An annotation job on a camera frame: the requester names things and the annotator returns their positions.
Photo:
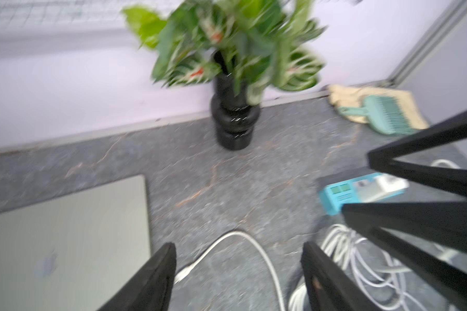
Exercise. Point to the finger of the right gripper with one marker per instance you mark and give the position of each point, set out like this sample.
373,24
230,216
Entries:
428,157
440,222

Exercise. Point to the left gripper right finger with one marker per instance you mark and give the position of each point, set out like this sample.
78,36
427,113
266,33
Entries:
328,287

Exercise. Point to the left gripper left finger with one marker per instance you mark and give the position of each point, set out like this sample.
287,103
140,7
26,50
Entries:
151,287

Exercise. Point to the white charger cable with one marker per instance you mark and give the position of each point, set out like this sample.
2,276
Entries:
341,244

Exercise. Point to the white tall charger brick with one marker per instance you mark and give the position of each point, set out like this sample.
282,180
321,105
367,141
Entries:
386,185

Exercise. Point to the teal power strip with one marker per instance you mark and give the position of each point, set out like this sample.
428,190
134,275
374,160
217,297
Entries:
355,190

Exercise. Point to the far silver laptop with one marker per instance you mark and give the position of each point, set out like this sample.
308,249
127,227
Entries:
74,252

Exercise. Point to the beige work glove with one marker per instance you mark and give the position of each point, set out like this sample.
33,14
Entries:
343,96

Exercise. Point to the green hand brush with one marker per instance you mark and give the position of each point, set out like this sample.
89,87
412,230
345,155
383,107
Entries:
382,114

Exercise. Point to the potted green plant black vase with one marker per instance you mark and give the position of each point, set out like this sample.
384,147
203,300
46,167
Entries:
242,47

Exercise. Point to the white wire wall shelf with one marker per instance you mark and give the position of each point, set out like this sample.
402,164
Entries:
20,14

